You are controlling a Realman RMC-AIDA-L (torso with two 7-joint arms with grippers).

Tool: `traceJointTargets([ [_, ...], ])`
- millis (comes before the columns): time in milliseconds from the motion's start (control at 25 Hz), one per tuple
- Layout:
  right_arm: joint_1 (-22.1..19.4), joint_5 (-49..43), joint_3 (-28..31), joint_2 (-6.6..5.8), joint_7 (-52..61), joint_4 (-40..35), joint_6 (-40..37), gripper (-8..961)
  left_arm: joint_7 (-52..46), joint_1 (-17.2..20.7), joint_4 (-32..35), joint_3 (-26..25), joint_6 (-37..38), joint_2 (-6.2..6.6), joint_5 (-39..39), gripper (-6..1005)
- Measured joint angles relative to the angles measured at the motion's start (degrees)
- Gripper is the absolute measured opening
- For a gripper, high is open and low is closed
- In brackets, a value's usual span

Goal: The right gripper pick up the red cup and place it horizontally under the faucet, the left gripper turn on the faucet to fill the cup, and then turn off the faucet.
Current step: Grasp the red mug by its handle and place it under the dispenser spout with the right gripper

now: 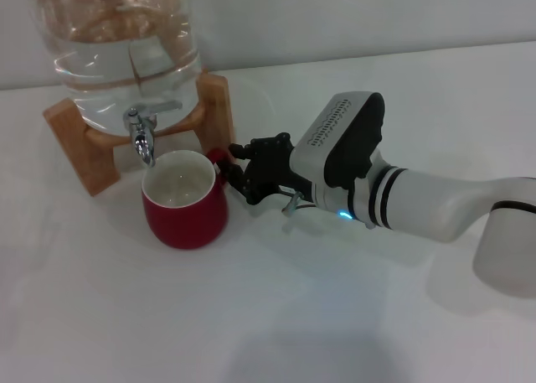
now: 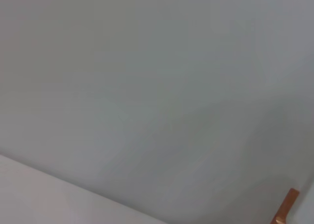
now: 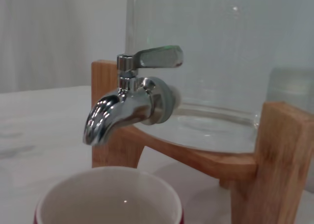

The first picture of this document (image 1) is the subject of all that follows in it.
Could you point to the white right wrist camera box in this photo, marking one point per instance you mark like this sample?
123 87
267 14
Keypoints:
335 136

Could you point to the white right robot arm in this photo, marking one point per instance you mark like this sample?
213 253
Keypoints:
427 203

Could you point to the red cup with white inside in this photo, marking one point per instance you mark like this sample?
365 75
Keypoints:
184 228

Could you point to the clear glass water dispenser jar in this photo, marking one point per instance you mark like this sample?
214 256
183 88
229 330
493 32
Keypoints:
125 64

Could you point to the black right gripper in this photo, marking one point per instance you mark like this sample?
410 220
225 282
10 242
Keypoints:
272 173

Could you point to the wooden dispenser stand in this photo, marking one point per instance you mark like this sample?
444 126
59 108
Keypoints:
88 156

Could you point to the chrome faucet with lever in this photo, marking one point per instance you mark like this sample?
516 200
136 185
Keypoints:
140 142

